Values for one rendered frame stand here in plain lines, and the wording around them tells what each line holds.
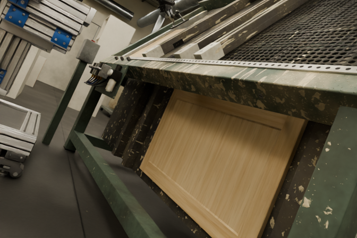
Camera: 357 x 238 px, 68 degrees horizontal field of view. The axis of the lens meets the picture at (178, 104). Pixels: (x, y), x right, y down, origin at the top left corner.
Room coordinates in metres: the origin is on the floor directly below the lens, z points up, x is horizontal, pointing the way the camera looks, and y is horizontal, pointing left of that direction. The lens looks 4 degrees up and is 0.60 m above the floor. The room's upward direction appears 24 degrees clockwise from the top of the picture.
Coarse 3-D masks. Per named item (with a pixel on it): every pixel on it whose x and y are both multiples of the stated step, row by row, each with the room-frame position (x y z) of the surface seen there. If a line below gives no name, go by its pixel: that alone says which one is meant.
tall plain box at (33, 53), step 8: (32, 48) 3.61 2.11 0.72; (32, 56) 3.63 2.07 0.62; (24, 64) 3.61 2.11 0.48; (32, 64) 3.91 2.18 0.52; (24, 72) 3.63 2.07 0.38; (16, 80) 3.61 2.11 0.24; (24, 80) 3.85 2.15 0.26; (16, 88) 3.63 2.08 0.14; (8, 96) 3.61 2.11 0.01; (16, 96) 3.80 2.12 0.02
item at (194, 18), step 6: (204, 12) 2.45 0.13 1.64; (192, 18) 2.40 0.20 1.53; (198, 18) 2.43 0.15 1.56; (186, 24) 2.39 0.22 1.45; (168, 30) 2.35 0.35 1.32; (174, 30) 2.34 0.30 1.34; (162, 36) 2.30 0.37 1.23; (150, 42) 2.26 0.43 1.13; (138, 48) 2.22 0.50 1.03; (126, 54) 2.18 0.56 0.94
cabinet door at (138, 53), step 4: (172, 32) 2.30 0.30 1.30; (176, 32) 2.24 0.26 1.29; (164, 36) 2.31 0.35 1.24; (168, 36) 2.24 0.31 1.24; (160, 40) 2.22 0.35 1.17; (164, 40) 2.15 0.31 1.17; (152, 44) 2.21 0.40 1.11; (156, 44) 2.15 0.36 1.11; (144, 48) 2.19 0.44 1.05; (148, 48) 2.14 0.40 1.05; (136, 52) 2.20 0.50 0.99; (140, 52) 2.14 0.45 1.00; (132, 56) 2.11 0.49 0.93; (136, 56) 2.05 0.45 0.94; (140, 56) 1.98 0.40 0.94
